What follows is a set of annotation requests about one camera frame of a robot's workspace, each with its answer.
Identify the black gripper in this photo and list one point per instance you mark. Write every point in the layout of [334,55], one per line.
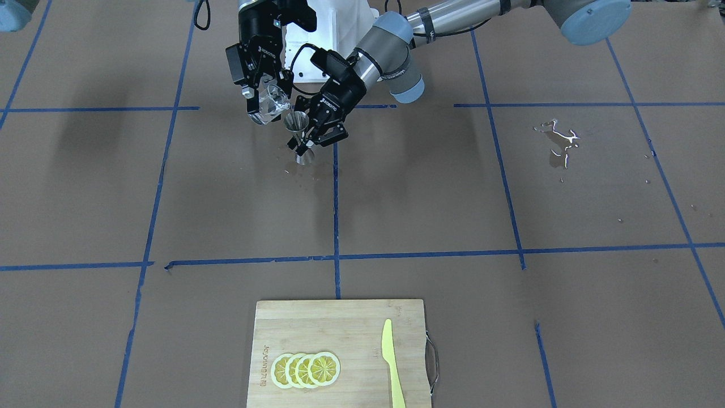
[261,52]
[335,98]

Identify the clear glass cup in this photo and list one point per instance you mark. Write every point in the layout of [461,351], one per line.
[272,102]

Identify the steel double jigger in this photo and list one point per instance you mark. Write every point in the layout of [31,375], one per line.
[296,123]

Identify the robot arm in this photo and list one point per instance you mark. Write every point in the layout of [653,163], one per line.
[255,16]
[384,54]

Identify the lemon slice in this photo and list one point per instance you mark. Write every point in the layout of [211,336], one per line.
[279,371]
[324,368]
[291,370]
[302,372]

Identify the lemon slice front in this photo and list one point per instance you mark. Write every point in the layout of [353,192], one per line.
[324,368]

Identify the yellow plastic knife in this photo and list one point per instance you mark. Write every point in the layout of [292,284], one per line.
[388,353]

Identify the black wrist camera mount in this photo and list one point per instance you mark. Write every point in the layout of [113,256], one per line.
[330,63]

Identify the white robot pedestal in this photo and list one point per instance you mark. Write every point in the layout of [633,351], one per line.
[340,26]

